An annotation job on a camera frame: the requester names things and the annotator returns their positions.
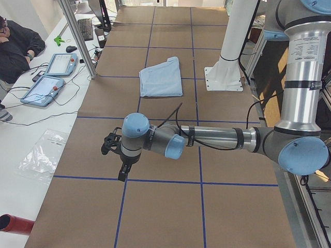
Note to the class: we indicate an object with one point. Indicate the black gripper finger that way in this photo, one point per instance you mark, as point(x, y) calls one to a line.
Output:
point(123, 173)

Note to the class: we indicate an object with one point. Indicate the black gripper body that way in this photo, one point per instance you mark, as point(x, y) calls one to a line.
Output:
point(128, 160)

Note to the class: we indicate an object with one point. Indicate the light blue button-up shirt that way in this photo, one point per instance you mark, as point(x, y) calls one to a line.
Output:
point(161, 80)

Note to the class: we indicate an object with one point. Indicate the clear plastic bag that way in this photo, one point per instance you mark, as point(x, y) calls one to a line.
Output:
point(41, 162)

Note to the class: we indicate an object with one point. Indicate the lower teach pendant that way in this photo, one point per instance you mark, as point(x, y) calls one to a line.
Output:
point(43, 91)

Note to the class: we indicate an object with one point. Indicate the teach pendant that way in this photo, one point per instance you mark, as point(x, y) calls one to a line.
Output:
point(43, 91)
point(61, 64)

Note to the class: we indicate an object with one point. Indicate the upper teach pendant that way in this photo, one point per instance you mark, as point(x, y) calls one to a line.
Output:
point(61, 64)

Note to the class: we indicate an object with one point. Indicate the black computer mouse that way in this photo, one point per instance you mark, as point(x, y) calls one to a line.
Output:
point(71, 48)

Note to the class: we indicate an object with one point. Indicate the green plastic tool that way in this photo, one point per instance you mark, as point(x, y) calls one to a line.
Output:
point(58, 40)

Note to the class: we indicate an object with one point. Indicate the black keyboard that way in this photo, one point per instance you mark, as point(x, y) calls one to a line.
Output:
point(86, 28)

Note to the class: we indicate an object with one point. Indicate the red cylinder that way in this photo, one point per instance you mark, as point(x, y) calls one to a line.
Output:
point(16, 225)

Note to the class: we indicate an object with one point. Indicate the black monitor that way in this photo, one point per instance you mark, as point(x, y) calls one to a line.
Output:
point(98, 7)

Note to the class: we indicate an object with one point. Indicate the seated person in black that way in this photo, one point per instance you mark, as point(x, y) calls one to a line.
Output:
point(19, 46)

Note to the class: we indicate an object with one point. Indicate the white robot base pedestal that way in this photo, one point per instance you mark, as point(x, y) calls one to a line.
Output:
point(225, 74)

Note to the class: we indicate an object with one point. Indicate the grey aluminium frame post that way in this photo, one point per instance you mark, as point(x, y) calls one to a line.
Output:
point(73, 25)

